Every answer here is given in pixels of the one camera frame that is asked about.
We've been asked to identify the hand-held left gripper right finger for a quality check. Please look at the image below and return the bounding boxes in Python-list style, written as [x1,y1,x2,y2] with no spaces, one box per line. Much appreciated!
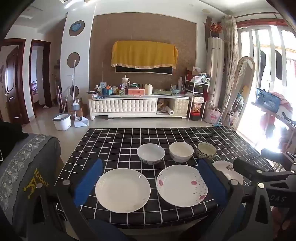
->
[180,158,273,241]

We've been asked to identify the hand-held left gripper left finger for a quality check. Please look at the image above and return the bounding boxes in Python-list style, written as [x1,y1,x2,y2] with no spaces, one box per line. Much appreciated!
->
[25,158,130,241]

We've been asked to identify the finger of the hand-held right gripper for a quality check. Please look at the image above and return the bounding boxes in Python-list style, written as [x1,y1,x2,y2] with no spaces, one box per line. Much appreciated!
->
[232,158,296,180]
[261,148,296,167]

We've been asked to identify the white plate with brown flower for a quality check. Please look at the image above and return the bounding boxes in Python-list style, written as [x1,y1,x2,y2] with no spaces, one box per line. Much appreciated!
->
[211,160,244,186]

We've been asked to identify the white plate with pink flowers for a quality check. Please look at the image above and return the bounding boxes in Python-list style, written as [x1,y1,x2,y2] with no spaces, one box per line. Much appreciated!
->
[156,164,208,207]

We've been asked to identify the blue patterned rim bowl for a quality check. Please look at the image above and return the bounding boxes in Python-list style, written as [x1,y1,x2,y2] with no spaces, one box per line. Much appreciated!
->
[196,142,217,160]

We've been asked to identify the plain white plate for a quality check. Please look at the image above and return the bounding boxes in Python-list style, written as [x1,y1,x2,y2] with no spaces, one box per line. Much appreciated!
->
[95,168,151,214]

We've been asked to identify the cream bowl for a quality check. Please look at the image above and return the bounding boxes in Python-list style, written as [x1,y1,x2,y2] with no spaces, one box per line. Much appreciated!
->
[169,141,194,163]

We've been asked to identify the white bowl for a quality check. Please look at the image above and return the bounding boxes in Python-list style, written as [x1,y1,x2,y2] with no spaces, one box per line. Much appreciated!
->
[136,143,165,165]

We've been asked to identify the black checked tablecloth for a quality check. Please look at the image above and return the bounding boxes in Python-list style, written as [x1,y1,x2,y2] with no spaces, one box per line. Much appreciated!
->
[57,127,274,229]

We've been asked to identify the blue plastic basket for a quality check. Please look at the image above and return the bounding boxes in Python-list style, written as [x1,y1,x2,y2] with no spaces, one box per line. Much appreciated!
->
[255,88,281,114]

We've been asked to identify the pink bag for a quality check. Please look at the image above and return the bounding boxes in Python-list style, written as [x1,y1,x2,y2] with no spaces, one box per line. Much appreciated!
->
[205,108,222,124]

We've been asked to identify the grey chair cover cloth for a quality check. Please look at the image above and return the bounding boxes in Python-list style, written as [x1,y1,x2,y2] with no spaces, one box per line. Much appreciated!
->
[0,133,62,232]

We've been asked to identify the white mop bucket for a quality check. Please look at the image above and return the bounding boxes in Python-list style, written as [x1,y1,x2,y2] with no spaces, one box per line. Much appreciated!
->
[52,112,72,131]

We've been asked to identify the standing mirror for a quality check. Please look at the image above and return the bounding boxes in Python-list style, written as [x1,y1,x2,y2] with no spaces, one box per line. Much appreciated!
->
[223,57,255,130]

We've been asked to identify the broom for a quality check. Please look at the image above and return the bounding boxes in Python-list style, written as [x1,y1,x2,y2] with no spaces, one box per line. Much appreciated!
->
[71,60,80,112]

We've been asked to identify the white tufted television cabinet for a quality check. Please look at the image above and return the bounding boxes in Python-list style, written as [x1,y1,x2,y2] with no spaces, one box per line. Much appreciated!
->
[88,95,190,121]

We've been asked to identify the black cloth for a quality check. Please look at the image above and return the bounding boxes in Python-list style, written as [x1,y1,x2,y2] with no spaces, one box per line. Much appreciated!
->
[0,120,29,149]

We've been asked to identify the standing air conditioner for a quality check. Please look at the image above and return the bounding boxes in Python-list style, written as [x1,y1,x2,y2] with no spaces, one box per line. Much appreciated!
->
[206,37,225,109]

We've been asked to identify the patterned curtain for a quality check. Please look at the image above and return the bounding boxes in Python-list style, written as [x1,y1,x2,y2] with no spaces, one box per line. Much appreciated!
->
[221,15,240,112]

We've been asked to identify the dark red wooden door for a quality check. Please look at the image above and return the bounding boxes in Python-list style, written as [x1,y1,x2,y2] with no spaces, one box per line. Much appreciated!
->
[0,39,30,124]

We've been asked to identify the yellow cloth cover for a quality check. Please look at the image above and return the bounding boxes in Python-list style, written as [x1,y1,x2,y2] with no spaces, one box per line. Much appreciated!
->
[111,40,178,70]

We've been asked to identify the orange artificial flowers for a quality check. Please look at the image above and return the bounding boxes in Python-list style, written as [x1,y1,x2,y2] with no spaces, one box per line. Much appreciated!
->
[209,22,223,33]

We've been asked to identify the white wire rack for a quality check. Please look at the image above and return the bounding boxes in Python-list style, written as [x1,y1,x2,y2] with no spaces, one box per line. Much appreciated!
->
[185,74,210,121]

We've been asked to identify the dark red door frame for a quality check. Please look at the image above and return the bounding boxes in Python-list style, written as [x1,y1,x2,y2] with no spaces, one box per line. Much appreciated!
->
[29,40,53,112]

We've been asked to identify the wall television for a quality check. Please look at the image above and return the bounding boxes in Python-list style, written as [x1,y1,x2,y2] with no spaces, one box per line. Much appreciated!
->
[115,65,174,76]

